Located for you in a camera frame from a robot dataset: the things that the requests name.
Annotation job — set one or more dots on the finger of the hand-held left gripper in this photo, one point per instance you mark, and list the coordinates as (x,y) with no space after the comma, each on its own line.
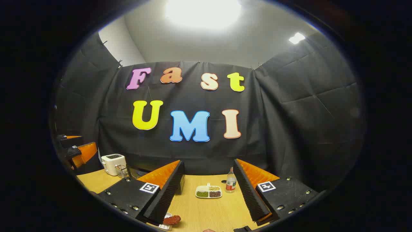
(87,151)
(69,139)

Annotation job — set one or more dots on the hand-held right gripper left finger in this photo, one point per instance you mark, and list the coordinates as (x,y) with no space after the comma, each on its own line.
(167,196)

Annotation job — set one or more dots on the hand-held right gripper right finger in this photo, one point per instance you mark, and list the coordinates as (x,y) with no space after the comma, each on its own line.
(248,193)

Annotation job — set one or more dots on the red grilled meat piece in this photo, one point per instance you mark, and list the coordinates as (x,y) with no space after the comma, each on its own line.
(172,220)

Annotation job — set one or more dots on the clear water bottle red label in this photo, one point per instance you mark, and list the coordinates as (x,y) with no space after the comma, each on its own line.
(231,183)

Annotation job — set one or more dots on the white toaster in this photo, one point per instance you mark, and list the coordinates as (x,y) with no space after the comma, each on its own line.
(111,164)

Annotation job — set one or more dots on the small white plate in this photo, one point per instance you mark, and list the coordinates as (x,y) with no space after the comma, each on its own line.
(165,227)

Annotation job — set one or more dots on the white divided bean dish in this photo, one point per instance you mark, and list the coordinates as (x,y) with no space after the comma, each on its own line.
(208,193)

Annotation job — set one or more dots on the black backdrop cloth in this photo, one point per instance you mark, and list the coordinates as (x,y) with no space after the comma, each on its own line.
(273,129)

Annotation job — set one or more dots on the small ceiling light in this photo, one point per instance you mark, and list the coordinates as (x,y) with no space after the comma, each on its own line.
(296,38)

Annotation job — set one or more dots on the large ceiling light panel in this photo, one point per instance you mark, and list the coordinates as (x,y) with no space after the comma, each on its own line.
(202,13)

